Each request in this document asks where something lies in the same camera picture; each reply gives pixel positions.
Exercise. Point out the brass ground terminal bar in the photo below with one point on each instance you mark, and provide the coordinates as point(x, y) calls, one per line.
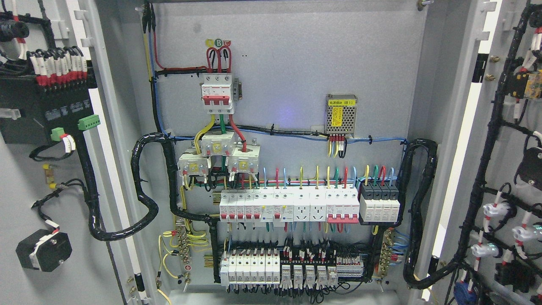
point(386, 253)

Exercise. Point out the black digital power meter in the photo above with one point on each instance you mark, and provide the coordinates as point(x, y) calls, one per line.
point(42, 109)

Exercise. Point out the black white surge protector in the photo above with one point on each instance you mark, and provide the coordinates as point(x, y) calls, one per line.
point(379, 203)

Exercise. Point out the metal mesh power supply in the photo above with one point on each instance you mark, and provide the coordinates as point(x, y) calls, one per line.
point(341, 113)

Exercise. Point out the white socket breaker row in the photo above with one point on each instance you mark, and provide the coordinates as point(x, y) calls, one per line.
point(293, 204)

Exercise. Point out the grey cabinet door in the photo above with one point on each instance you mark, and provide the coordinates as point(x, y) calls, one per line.
point(96, 273)
point(474, 218)

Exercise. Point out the white lower breaker row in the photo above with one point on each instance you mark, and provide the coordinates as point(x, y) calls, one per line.
point(250, 267)

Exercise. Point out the red white main breaker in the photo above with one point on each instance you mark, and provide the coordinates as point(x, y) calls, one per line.
point(218, 93)

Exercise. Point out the white current transformers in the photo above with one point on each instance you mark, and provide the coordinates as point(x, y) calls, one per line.
point(219, 150)

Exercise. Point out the relay terminal block row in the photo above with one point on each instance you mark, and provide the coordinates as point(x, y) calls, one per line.
point(308, 267)

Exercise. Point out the white rotary selector switch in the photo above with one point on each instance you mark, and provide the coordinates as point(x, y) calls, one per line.
point(44, 250)

